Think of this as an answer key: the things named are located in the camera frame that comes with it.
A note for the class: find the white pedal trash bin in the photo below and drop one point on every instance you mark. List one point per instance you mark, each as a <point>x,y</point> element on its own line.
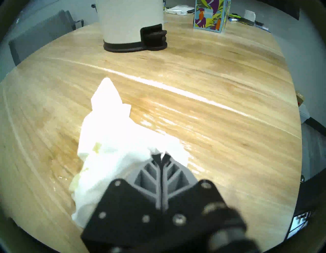
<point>127,20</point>

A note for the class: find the white cloth sheet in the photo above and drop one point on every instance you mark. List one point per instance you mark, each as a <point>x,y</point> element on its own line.
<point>178,9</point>

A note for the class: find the white tissue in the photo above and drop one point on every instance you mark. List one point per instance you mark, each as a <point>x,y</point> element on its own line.
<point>112,135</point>

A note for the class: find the grey ribbed mesh chair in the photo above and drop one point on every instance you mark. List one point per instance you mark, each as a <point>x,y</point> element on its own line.
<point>40,33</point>

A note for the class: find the colourful tissue box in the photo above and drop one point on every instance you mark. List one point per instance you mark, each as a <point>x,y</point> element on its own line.
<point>211,16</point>

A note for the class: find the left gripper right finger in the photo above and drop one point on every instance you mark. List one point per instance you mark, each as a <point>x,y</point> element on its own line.
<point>196,214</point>

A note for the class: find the white mug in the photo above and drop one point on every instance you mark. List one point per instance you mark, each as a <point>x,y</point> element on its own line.
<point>249,15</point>

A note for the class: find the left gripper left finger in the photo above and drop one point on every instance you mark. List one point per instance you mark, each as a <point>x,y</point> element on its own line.
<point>124,214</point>

